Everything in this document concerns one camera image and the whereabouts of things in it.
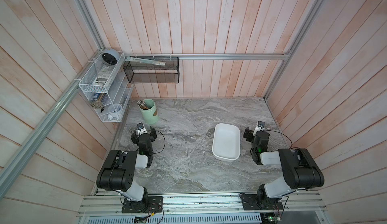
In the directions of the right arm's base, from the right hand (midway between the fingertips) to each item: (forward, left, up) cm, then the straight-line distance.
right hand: (255, 127), depth 94 cm
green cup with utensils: (+8, +69, +8) cm, 70 cm away
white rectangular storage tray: (-7, +18, -7) cm, 21 cm away
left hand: (-4, +70, +2) cm, 71 cm away
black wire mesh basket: (+36, +69, +18) cm, 80 cm away
